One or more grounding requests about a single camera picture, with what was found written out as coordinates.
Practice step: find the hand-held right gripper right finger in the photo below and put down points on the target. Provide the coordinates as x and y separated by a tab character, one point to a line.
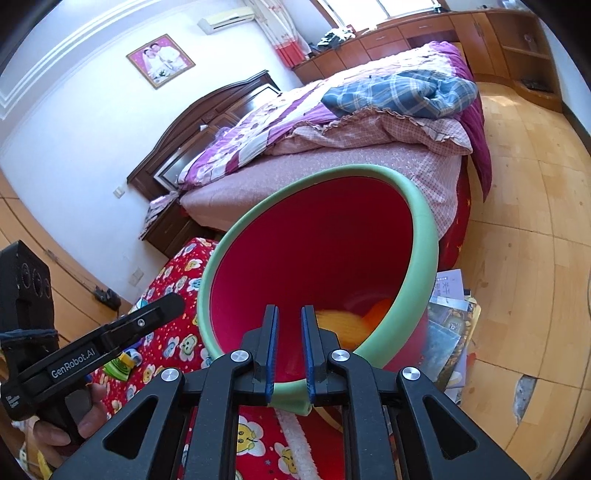
308	355

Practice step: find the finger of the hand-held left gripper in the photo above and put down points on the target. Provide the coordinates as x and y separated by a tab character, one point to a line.
152	314

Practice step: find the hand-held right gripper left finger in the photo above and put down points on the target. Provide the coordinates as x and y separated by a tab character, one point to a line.
273	355

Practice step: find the red bin with green rim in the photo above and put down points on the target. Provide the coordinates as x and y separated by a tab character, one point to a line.
323	240

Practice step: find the person's left hand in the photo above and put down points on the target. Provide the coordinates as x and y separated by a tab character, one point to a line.
98	406

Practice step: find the red smiley flower blanket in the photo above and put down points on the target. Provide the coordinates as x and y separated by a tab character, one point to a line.
184	281

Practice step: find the wooden wardrobe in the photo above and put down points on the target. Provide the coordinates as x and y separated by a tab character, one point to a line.
27	217

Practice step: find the dark wooden nightstand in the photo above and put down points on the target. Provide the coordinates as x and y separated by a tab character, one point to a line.
175	230

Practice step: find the pale clothes pile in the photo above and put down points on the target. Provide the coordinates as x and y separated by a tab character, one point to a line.
157	210

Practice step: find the glossy magazine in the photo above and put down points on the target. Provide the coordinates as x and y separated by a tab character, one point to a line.
448	341

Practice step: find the white booklet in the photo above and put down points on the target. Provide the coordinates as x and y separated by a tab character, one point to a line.
449	284

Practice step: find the dark wooden headboard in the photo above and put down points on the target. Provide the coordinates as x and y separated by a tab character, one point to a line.
184	134

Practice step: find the bed with pink sheet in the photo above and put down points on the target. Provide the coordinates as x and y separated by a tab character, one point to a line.
300	170

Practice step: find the purple patchwork quilt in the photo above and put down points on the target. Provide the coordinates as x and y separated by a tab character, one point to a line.
258	129

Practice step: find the blue plaid blanket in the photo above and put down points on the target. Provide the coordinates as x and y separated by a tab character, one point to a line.
406	94

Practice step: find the white air conditioner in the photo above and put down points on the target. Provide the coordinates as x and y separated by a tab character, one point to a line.
226	17

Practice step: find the white and red curtain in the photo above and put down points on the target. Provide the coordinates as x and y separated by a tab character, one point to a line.
291	41

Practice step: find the dark clothes pile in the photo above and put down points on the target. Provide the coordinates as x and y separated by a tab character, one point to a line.
339	36

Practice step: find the wooden framed window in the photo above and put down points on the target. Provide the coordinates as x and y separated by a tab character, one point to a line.
369	7

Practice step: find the low wooden cabinet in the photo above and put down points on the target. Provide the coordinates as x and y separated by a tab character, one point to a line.
461	32

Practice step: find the white wall socket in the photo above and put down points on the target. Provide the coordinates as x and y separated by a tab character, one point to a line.
137	276

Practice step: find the white wall switch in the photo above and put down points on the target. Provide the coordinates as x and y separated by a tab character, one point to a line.
119	191

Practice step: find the framed wall photo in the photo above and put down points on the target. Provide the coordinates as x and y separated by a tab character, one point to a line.
160	60

